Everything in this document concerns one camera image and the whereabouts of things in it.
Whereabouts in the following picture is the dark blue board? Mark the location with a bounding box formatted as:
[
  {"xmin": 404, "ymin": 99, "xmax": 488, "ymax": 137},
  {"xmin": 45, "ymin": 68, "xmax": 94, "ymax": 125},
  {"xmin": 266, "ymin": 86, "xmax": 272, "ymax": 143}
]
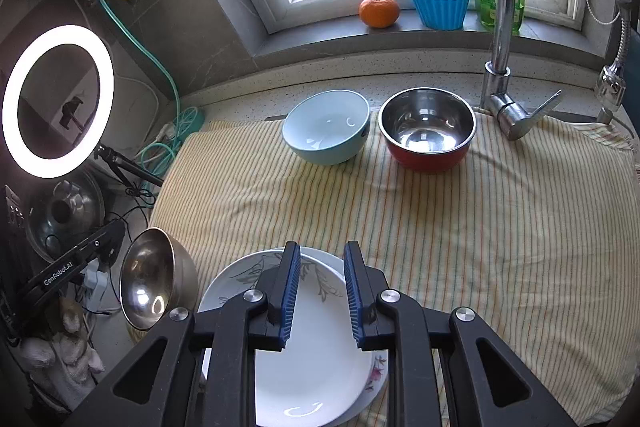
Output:
[{"xmin": 627, "ymin": 32, "xmax": 640, "ymax": 118}]

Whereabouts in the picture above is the black tripod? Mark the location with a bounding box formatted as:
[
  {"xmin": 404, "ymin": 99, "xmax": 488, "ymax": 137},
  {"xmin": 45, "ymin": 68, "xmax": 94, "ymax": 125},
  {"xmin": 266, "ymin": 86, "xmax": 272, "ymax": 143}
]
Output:
[{"xmin": 95, "ymin": 144, "xmax": 166, "ymax": 188}]

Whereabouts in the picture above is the yellow striped cloth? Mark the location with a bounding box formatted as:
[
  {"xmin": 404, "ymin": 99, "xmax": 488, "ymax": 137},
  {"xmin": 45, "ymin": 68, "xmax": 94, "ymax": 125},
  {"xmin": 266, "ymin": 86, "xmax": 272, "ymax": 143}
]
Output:
[{"xmin": 127, "ymin": 109, "xmax": 640, "ymax": 427}]

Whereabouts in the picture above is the red steel bowl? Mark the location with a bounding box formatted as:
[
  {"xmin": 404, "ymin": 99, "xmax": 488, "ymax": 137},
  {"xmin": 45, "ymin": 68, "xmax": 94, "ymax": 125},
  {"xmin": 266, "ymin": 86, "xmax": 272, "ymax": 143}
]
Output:
[{"xmin": 378, "ymin": 88, "xmax": 477, "ymax": 174}]

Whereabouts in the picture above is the person's left hand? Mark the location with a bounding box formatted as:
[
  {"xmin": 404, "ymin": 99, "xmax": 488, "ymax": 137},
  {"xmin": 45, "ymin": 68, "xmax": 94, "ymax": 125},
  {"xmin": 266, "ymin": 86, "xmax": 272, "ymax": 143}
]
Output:
[{"xmin": 20, "ymin": 294, "xmax": 106, "ymax": 388}]

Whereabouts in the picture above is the white charger adapter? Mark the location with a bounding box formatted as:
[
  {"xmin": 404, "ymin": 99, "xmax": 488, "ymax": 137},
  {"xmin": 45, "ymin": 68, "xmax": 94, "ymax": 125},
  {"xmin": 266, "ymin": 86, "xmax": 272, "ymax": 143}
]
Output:
[{"xmin": 80, "ymin": 257, "xmax": 108, "ymax": 308}]

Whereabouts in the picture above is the green hose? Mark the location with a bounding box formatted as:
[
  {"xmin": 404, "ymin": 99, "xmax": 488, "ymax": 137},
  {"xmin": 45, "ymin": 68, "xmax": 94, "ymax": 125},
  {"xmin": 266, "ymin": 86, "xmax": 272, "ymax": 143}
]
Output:
[{"xmin": 90, "ymin": 0, "xmax": 206, "ymax": 172}]

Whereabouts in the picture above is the blue fluted cup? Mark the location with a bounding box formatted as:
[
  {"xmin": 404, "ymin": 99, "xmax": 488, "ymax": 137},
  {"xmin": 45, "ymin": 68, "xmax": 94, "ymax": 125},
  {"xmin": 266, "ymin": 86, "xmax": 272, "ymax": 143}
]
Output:
[{"xmin": 407, "ymin": 0, "xmax": 471, "ymax": 31}]

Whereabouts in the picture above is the light blue bowl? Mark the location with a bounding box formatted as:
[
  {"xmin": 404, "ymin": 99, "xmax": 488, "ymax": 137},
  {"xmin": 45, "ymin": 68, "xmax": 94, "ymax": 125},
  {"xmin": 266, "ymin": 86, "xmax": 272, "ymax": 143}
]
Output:
[{"xmin": 281, "ymin": 90, "xmax": 371, "ymax": 166}]

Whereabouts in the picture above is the large floral plate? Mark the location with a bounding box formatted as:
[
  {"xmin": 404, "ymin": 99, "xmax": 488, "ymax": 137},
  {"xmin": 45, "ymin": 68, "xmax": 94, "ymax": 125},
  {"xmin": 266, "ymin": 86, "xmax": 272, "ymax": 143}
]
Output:
[{"xmin": 345, "ymin": 349, "xmax": 390, "ymax": 425}]

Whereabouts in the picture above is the tangerine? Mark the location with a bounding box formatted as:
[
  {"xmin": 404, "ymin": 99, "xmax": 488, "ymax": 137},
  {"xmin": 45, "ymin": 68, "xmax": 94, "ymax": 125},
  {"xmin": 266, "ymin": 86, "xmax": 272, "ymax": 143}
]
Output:
[{"xmin": 358, "ymin": 0, "xmax": 401, "ymax": 29}]

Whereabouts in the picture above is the black cable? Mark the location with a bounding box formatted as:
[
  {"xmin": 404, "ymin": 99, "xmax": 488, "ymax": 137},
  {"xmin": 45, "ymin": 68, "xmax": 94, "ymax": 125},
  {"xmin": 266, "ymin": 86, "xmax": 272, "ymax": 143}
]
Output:
[{"xmin": 102, "ymin": 184, "xmax": 161, "ymax": 233}]

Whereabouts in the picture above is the white cable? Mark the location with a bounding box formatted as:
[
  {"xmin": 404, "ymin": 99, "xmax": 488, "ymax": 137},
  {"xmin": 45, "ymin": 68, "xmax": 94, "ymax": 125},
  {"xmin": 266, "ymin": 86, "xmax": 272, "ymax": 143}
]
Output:
[{"xmin": 115, "ymin": 77, "xmax": 161, "ymax": 142}]

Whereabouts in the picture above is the chrome faucet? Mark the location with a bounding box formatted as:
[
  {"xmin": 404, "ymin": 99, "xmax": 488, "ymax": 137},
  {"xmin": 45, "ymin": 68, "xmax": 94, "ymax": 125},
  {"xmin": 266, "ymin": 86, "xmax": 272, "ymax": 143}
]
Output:
[{"xmin": 480, "ymin": 0, "xmax": 626, "ymax": 142}]

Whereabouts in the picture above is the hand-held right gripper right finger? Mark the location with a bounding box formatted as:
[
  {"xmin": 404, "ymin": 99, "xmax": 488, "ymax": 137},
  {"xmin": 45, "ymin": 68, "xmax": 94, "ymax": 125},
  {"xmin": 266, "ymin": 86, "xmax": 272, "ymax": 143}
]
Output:
[{"xmin": 342, "ymin": 241, "xmax": 581, "ymax": 427}]

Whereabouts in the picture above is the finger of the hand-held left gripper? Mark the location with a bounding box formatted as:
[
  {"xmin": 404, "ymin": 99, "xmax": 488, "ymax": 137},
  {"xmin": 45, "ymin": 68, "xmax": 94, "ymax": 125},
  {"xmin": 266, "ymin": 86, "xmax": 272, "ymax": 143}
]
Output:
[{"xmin": 82, "ymin": 219, "xmax": 126, "ymax": 260}]

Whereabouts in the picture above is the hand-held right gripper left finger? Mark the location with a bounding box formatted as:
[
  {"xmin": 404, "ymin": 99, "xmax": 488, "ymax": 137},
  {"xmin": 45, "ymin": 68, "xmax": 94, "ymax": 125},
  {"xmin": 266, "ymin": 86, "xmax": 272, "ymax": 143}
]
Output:
[{"xmin": 62, "ymin": 241, "xmax": 303, "ymax": 427}]

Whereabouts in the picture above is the ring light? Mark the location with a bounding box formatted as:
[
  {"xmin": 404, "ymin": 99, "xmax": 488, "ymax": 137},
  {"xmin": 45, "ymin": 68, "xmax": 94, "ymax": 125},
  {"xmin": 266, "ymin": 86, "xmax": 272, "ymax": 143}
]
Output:
[{"xmin": 1, "ymin": 24, "xmax": 115, "ymax": 180}]

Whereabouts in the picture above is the white plate with leaf print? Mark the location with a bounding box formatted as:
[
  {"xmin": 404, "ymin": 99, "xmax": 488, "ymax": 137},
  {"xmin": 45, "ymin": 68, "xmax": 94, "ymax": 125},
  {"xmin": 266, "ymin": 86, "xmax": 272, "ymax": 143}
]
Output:
[{"xmin": 197, "ymin": 247, "xmax": 376, "ymax": 427}]

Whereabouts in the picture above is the chrome sprayer hose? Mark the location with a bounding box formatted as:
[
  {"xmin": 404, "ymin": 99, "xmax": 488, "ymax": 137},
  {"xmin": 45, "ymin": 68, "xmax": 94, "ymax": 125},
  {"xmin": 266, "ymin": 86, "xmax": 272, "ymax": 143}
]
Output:
[{"xmin": 595, "ymin": 0, "xmax": 633, "ymax": 125}]

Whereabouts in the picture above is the plain steel bowl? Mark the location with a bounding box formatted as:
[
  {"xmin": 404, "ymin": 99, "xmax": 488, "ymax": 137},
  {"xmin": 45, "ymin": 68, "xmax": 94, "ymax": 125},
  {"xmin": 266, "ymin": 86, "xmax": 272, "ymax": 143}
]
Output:
[{"xmin": 119, "ymin": 227, "xmax": 199, "ymax": 331}]

